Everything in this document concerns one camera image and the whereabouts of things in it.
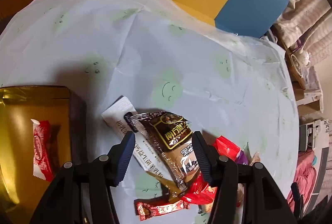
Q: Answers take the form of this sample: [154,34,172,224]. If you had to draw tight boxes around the red white candy wrapper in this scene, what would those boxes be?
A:
[30,119,55,182]

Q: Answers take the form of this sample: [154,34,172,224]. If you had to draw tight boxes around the beige crumpled blanket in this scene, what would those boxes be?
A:
[274,0,331,65]

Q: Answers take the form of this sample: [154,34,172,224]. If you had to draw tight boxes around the wooden side shelf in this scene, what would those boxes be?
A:
[281,42,323,116]

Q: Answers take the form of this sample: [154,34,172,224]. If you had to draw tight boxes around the clear wafer cake packet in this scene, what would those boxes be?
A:
[249,152,261,166]

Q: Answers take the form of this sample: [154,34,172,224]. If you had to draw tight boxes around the purple snack packet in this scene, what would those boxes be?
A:
[235,150,249,165]

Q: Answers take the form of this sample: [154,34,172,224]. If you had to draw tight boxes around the brown gold coffee packet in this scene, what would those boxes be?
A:
[124,111,199,191]

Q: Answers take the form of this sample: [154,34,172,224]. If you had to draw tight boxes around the white teapot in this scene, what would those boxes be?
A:
[290,47,311,67]

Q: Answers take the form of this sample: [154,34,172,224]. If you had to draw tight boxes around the light blue smiley tablecloth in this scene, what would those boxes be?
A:
[0,0,301,224]

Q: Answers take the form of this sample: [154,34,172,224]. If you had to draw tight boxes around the white gold sachet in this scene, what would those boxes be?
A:
[102,96,180,203]

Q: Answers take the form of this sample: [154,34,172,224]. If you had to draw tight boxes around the large red snack packet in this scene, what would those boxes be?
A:
[180,136,244,205]

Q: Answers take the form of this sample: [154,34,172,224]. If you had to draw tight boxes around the small dark red candy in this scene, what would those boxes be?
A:
[134,198,190,221]

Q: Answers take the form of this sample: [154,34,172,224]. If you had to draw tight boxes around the gold metal tin box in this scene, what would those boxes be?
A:
[1,85,88,223]

